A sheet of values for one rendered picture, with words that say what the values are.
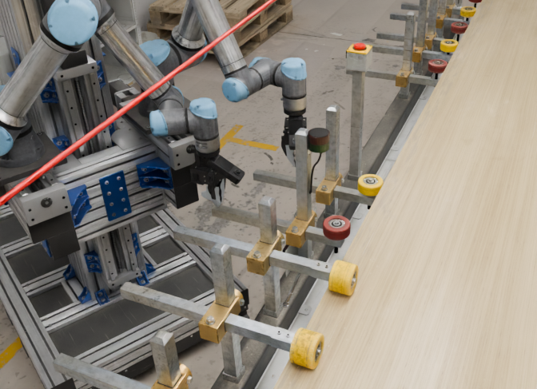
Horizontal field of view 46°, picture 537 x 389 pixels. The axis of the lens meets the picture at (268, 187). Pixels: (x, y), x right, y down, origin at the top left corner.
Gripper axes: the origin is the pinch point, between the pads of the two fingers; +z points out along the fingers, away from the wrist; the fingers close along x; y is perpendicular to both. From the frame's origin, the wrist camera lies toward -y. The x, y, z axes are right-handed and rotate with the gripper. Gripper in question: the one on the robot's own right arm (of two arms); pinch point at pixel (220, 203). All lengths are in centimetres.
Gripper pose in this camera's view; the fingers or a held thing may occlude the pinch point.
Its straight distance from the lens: 200.3
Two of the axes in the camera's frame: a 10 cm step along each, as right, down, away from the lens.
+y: -9.1, -2.0, 3.7
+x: -4.2, 5.3, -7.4
